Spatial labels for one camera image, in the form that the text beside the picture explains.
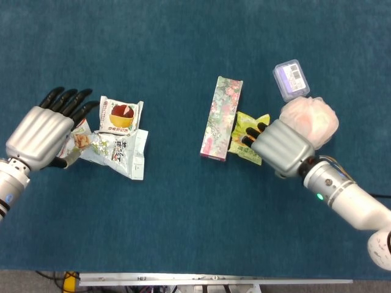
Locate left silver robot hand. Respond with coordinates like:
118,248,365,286
5,87,100,170

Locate black floor cable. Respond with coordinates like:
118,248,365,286
35,270,67,293

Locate pink mesh bath sponge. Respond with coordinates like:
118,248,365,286
279,96,340,150

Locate large white snack bag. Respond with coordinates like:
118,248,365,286
56,118,150,181

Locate clear plastic box purple contents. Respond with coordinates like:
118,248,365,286
272,59,311,103

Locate teal table cloth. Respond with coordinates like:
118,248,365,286
0,0,391,274

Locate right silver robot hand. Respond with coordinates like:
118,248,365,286
241,118,316,179

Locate floral cardboard box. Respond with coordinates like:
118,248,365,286
200,75,244,162

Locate aluminium frame rail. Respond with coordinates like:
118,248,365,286
78,272,354,287

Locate small white snack packet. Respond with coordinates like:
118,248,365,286
98,95,144,135

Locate yellow-green snack packet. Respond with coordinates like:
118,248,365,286
227,111,271,166

